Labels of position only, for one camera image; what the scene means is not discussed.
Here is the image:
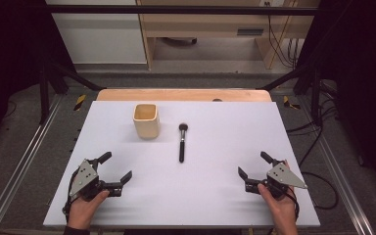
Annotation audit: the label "person's right hand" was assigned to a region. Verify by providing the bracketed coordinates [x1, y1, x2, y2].
[257, 160, 300, 227]

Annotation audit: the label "wooden desk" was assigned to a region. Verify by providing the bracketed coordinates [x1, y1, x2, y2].
[135, 0, 321, 71]

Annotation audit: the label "black horizontal frame bar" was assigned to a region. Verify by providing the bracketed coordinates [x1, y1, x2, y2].
[44, 4, 319, 17]

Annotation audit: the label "black floor cables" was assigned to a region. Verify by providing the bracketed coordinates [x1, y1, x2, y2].
[286, 81, 340, 211]

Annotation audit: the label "grey desk label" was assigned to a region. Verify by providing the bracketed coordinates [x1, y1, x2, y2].
[236, 28, 265, 37]

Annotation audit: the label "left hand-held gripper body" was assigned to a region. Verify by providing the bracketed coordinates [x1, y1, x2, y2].
[68, 158, 124, 202]

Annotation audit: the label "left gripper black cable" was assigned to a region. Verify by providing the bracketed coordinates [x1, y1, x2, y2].
[62, 175, 80, 224]

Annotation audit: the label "aluminium floor rail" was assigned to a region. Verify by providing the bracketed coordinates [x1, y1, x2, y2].
[297, 94, 376, 235]
[0, 93, 65, 235]

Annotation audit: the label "black makeup brush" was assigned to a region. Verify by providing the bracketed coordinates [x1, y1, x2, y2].
[177, 122, 189, 164]

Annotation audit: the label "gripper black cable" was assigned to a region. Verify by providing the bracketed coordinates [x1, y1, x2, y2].
[285, 187, 302, 220]
[62, 175, 80, 224]

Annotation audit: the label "beige square cup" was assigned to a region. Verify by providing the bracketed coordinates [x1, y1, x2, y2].
[132, 103, 161, 141]

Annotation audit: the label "black curtain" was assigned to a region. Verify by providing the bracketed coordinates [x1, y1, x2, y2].
[0, 0, 76, 156]
[296, 0, 376, 200]

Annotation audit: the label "black hanging cables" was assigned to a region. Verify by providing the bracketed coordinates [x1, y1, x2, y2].
[266, 14, 301, 70]

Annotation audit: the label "white cabinet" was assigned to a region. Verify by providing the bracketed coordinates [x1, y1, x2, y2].
[45, 0, 148, 65]

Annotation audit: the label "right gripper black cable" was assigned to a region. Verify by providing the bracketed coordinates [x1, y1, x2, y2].
[285, 187, 302, 220]

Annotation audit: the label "yellow black tape strip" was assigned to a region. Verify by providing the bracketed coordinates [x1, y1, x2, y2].
[282, 95, 302, 111]
[72, 93, 88, 112]

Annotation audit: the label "thin black floor cable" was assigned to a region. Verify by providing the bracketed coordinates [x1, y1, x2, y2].
[2, 98, 19, 120]

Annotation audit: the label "light wooden table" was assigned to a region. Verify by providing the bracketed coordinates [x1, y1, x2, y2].
[96, 88, 273, 103]

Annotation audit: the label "person's left hand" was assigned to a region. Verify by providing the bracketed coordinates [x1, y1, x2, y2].
[67, 190, 111, 230]

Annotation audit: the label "black metal stand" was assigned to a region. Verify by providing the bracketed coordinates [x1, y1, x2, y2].
[38, 61, 108, 125]
[257, 63, 325, 127]

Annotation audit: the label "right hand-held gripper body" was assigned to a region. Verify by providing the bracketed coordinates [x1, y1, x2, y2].
[244, 159, 308, 201]

